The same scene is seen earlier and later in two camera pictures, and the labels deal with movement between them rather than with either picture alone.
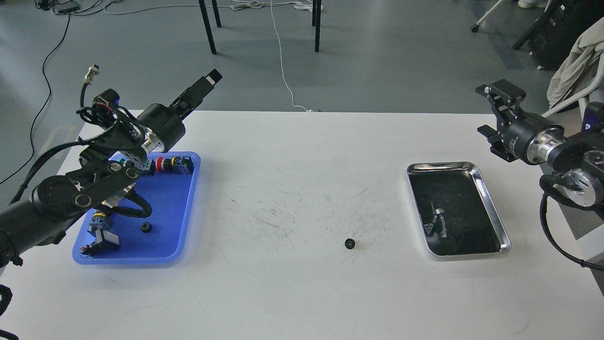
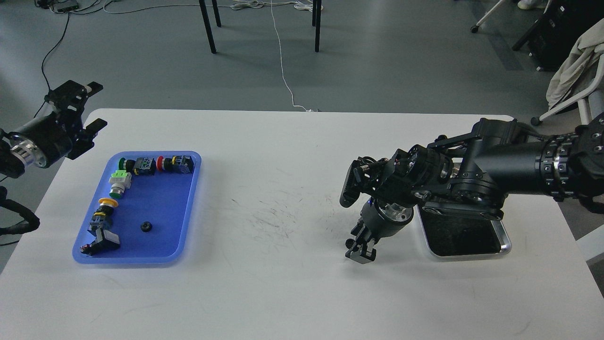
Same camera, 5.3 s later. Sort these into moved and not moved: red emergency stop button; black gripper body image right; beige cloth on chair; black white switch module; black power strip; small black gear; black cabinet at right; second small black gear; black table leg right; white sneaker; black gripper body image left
Moved: black gripper body image left; black gripper body image right
Not moved: white sneaker; second small black gear; black white switch module; red emergency stop button; beige cloth on chair; black table leg right; black power strip; black cabinet at right; small black gear
